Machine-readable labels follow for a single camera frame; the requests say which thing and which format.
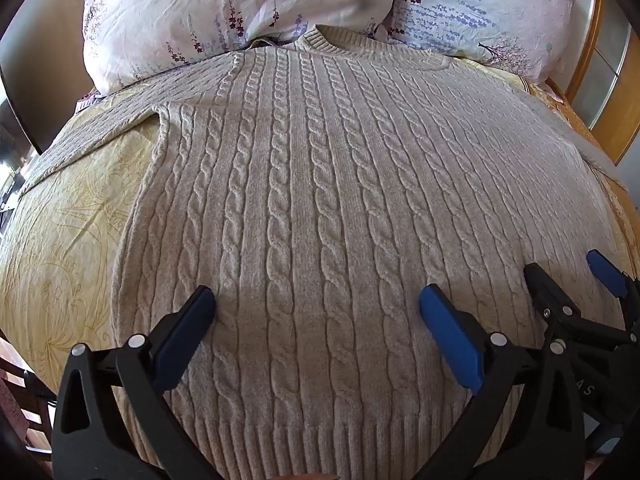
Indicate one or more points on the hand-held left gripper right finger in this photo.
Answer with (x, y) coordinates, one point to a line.
(450, 336)

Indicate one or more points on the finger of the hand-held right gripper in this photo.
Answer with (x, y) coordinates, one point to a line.
(607, 271)
(550, 292)

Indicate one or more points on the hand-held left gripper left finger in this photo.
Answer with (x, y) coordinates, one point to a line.
(185, 341)

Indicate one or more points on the pale yellow patterned bed sheet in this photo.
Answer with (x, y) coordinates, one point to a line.
(75, 220)

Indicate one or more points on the dark wooden chair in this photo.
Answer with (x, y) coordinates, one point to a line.
(25, 410)

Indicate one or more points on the pink pillow with tree print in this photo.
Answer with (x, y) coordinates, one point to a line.
(475, 10)

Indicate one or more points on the pink pillow with purple flowers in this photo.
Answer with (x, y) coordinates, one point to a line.
(200, 0)

